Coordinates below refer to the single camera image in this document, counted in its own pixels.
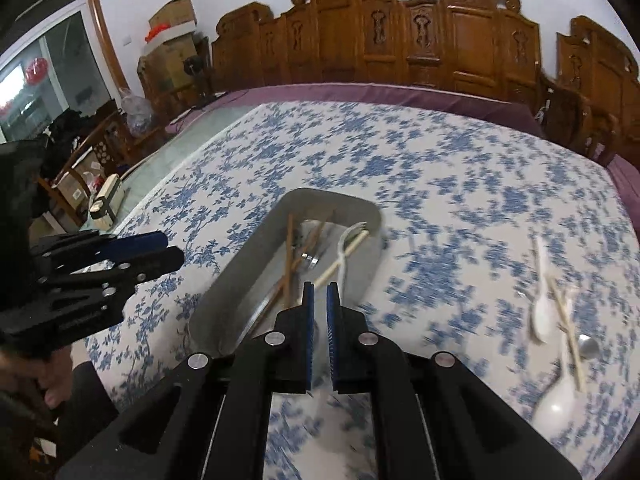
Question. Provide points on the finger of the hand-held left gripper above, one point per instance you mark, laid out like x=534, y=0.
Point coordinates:
x=135, y=245
x=150, y=262

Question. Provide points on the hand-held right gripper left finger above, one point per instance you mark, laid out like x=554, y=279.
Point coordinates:
x=307, y=335

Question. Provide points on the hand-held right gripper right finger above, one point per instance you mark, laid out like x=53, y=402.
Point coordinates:
x=332, y=335

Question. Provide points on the rectangular metal tray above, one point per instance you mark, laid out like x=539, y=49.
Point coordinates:
x=240, y=305

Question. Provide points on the white plastic fork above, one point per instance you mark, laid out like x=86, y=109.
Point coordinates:
x=343, y=260

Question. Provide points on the metal fork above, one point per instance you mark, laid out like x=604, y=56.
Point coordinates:
x=310, y=258

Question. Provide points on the light bamboo chopstick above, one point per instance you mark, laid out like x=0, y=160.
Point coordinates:
x=356, y=245
x=565, y=330

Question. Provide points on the person's left hand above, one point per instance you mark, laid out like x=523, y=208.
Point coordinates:
x=52, y=385

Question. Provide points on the beige plastic case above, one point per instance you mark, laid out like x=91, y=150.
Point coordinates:
x=106, y=202

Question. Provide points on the pile of black bags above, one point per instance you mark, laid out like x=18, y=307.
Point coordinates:
x=67, y=132

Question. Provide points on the wooden chair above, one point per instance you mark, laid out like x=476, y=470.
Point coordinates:
x=112, y=135

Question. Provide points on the crumpled clear plastic bag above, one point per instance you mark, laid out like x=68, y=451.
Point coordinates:
x=136, y=112

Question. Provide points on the red window decoration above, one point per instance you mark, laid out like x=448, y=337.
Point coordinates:
x=37, y=71

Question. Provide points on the blue floral tablecloth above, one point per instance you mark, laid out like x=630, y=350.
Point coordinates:
x=450, y=210

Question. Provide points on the large cardboard box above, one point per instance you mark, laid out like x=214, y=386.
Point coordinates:
x=170, y=62

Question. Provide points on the small black fan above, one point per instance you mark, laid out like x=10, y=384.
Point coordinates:
x=193, y=65

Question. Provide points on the small white plastic spoon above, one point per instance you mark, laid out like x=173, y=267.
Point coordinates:
x=542, y=310

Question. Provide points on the red cloth item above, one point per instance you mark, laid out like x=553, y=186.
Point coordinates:
x=156, y=34

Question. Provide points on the large white plastic spoon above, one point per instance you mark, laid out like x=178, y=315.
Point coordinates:
x=552, y=402

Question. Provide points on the small cardboard box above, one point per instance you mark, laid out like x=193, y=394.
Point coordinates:
x=172, y=12

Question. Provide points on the purple sofa cushion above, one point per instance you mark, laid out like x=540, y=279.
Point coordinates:
x=400, y=95

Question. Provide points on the metal spoon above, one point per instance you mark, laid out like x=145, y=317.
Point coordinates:
x=589, y=346

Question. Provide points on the carved wooden sofa bench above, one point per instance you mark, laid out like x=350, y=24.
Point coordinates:
x=475, y=45

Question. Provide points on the purple armchair cushion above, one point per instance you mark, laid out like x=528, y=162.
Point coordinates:
x=627, y=180

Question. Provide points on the carved wooden armchair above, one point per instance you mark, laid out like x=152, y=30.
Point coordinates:
x=590, y=65

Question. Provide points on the wooden door frame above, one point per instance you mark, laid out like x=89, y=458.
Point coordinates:
x=102, y=25

